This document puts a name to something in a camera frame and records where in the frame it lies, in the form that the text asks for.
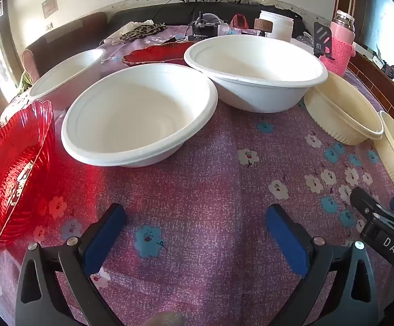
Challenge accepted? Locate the wooden slatted furniture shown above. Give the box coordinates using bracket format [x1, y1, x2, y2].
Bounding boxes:
[348, 52, 394, 133]

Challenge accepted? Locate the brown armchair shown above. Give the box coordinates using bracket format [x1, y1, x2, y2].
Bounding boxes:
[21, 11, 107, 82]

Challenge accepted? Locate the white plastic jar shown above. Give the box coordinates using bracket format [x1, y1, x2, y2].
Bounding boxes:
[259, 10, 294, 43]

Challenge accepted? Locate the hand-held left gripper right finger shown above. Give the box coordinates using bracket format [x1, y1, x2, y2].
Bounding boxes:
[265, 204, 377, 326]

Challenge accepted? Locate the dark bottle with brown cap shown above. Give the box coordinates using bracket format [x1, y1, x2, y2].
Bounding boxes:
[254, 18, 273, 38]

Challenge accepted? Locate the red plastic bag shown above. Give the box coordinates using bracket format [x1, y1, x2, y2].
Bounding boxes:
[230, 14, 250, 31]

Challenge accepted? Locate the white disposable bowl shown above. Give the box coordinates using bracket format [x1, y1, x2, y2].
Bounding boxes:
[60, 63, 218, 168]
[183, 35, 329, 113]

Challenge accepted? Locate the black sofa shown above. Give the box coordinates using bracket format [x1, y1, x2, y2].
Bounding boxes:
[107, 2, 306, 36]

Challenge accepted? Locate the red plastic plate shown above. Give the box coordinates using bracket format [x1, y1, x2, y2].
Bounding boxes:
[121, 41, 196, 67]
[0, 100, 57, 257]

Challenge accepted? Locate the green cloth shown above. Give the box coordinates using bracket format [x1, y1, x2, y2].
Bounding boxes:
[18, 70, 35, 92]

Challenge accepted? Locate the purple floral tablecloth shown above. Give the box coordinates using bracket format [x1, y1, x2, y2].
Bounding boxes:
[0, 24, 394, 326]

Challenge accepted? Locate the small black motor device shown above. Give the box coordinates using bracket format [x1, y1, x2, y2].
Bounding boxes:
[187, 12, 222, 42]

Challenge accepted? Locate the small wall plaque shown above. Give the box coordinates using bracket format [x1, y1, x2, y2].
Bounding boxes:
[41, 0, 57, 19]

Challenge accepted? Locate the leopard print cloth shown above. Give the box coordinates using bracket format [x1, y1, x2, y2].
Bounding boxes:
[120, 22, 168, 44]

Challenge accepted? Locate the pink sleeved bottle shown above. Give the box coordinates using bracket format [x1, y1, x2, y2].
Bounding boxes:
[319, 10, 357, 78]

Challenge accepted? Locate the white ceramic bowl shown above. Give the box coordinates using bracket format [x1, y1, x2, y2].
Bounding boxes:
[28, 48, 107, 111]

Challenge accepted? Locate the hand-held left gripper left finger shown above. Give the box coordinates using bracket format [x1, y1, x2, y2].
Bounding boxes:
[15, 203, 127, 326]

